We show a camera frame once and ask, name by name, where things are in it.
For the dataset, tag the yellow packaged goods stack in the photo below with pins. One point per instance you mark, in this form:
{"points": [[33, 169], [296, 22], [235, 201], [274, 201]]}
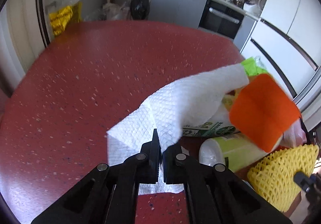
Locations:
{"points": [[60, 19]]}

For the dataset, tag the black plastic bag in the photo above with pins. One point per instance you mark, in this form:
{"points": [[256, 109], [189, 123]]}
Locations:
{"points": [[139, 9]]}

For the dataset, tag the grey kitchen counter cabinets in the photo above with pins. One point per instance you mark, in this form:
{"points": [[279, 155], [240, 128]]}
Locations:
{"points": [[187, 13]]}

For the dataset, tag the green white milk carton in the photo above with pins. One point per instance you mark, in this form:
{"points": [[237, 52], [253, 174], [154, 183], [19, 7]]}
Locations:
{"points": [[210, 129]]}

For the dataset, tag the white refrigerator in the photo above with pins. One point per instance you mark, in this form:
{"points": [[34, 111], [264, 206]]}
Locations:
{"points": [[286, 39]]}

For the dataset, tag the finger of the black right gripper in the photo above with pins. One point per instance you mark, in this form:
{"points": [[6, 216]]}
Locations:
{"points": [[304, 182]]}

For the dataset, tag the black built-in oven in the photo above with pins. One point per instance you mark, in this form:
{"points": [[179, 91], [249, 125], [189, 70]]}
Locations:
{"points": [[221, 19]]}

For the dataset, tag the white paper towel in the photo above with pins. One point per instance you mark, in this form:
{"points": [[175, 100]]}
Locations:
{"points": [[190, 101]]}

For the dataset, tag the yellow foam fruit net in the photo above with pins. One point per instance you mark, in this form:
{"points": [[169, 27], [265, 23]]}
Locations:
{"points": [[273, 177]]}

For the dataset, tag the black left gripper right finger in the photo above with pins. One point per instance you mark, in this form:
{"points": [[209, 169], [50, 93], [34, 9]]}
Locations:
{"points": [[214, 194]]}

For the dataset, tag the orange yellow carton box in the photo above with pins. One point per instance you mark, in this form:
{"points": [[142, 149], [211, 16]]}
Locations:
{"points": [[262, 111]]}

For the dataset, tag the green plastic bottle white cap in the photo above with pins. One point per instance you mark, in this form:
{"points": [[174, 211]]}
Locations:
{"points": [[234, 151]]}

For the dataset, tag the green plastic wrapper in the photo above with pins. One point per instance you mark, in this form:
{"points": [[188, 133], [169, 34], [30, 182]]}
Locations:
{"points": [[253, 66]]}

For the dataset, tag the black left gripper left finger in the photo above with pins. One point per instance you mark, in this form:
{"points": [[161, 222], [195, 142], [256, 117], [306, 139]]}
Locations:
{"points": [[107, 194]]}

